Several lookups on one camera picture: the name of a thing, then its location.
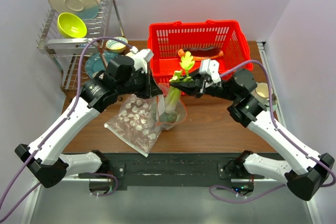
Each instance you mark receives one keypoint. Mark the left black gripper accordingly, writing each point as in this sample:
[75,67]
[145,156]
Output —
[149,90]

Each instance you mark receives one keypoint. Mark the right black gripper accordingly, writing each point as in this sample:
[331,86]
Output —
[196,87]

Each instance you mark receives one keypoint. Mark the clear orange zip top bag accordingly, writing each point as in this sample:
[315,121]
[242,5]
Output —
[160,109]

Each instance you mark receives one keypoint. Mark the green toy vegetable stick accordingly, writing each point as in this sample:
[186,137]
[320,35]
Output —
[174,94]

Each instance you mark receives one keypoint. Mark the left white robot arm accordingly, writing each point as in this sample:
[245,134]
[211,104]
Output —
[44,157]

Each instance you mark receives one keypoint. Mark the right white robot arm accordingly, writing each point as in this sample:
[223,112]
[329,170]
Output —
[302,169]

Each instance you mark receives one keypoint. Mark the clear bag with white dots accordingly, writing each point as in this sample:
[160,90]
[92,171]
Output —
[136,124]

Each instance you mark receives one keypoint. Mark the toy steak slice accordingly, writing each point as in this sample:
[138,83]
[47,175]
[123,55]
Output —
[202,53]

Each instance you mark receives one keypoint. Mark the teal patterned small bowl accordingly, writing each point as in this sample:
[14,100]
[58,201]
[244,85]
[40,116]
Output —
[115,46]

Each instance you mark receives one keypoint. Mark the teal scalloped plate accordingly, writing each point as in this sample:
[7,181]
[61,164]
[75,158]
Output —
[94,64]

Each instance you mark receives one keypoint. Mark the red plastic shopping basket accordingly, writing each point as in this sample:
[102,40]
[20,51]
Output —
[166,39]

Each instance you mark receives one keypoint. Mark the metal dish rack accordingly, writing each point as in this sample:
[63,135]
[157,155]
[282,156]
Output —
[65,52]

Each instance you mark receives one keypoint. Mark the cream enamel mug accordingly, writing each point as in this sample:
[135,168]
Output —
[261,93]

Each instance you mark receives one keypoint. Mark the mint green saucer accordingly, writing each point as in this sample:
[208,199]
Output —
[274,103]

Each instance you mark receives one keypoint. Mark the lime green bowl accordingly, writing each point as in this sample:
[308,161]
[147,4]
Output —
[71,26]

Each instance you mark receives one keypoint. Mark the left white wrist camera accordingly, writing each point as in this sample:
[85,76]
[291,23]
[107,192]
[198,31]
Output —
[141,59]

